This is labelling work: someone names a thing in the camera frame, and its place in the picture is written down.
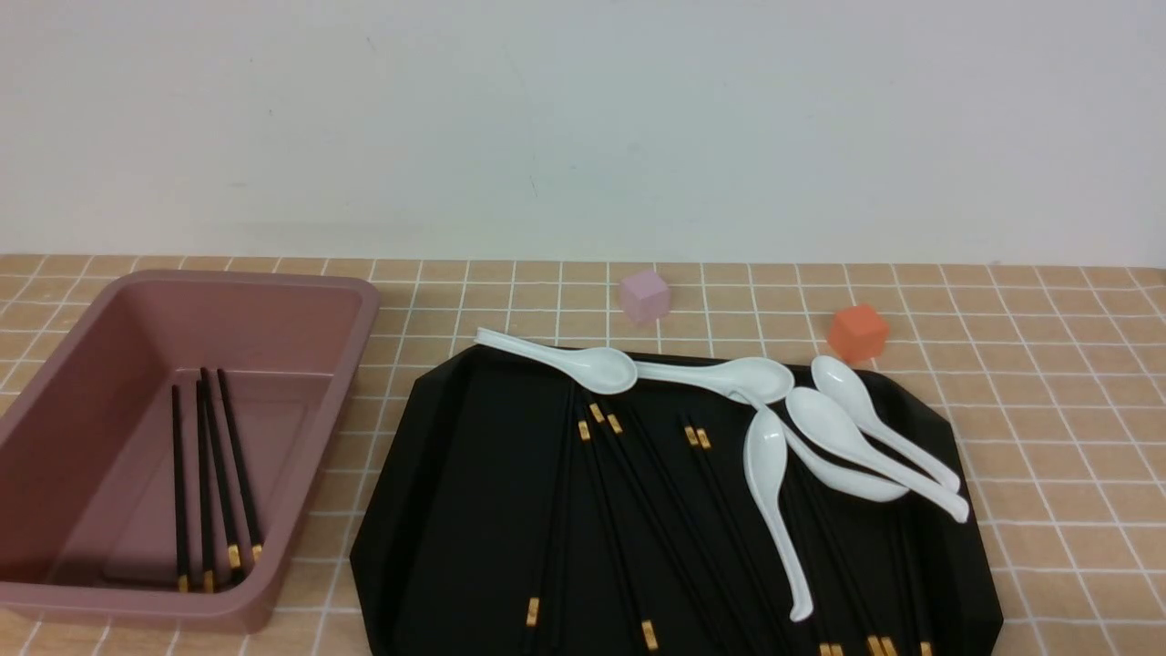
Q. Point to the white spoon far left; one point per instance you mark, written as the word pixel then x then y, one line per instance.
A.
pixel 603 370

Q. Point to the pink cube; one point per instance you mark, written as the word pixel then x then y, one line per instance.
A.
pixel 644 297

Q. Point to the black chopstick gold band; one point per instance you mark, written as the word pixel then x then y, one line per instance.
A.
pixel 821 583
pixel 554 535
pixel 729 538
pixel 873 545
pixel 674 525
pixel 813 622
pixel 917 622
pixel 612 538
pixel 670 610
pixel 764 571
pixel 850 585

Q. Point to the black octagonal tray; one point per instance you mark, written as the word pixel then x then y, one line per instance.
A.
pixel 445 557

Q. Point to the white spoon long vertical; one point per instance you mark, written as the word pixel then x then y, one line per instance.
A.
pixel 765 455

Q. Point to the white spoon middle right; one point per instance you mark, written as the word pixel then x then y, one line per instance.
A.
pixel 827 425

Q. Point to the white spoon far right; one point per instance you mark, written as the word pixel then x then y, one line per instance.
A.
pixel 838 381

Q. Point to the orange cube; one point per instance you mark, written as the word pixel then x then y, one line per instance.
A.
pixel 858 333

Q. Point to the white spoon lower middle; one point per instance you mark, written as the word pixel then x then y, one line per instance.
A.
pixel 839 478

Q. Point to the black chopstick in bin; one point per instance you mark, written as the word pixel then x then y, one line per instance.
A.
pixel 221 470
pixel 182 539
pixel 208 575
pixel 246 494

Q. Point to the pink plastic bin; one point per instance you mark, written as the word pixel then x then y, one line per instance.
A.
pixel 88 514

